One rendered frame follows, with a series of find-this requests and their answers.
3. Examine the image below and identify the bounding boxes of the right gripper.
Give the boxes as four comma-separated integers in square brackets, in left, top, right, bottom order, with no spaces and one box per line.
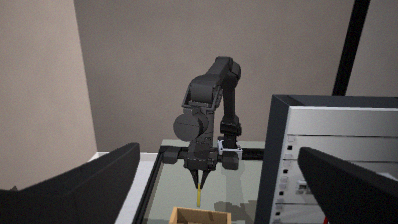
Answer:
[162,132,239,189]

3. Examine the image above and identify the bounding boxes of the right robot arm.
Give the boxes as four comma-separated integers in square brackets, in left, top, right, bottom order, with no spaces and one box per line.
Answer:
[173,57,242,171]

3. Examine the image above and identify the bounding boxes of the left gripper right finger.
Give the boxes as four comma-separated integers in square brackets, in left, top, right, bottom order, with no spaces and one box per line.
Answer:
[297,147,398,224]

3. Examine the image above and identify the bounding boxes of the black metal rack frame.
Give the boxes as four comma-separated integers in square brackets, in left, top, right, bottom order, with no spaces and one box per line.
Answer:
[254,94,398,224]

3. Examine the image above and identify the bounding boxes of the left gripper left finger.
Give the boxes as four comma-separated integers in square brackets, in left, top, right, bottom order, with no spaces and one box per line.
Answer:
[0,142,140,224]

